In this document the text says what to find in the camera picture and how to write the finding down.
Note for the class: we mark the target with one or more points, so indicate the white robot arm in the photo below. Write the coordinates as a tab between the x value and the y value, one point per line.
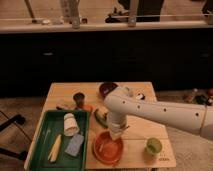
192	118

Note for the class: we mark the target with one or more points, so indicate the dark brown cup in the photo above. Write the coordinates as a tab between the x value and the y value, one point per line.
79	99

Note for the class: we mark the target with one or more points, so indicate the dark maroon bowl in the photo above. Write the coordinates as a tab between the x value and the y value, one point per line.
106	87

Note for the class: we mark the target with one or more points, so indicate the black white small object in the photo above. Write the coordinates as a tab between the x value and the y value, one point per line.
140	96

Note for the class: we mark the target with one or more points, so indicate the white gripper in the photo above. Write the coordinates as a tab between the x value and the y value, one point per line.
116	130

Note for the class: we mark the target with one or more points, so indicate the orange red bowl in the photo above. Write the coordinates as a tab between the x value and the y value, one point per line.
106	150

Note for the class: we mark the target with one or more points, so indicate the white cup in tray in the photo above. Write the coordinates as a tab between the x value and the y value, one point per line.
70	125

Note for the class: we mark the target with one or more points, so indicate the blue sponge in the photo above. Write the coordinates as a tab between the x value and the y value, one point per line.
74	145

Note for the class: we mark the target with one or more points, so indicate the green plastic tray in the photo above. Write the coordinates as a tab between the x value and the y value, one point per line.
50	145

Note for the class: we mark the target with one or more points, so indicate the black chair base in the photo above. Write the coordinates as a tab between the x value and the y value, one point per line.
10	132

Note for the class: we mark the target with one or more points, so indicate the orange carrot toy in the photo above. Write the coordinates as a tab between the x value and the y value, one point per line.
88	108

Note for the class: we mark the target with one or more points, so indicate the green cup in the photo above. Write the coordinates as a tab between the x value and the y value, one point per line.
153	146

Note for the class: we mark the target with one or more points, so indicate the grey utensil in tray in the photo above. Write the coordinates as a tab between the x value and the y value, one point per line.
44	139

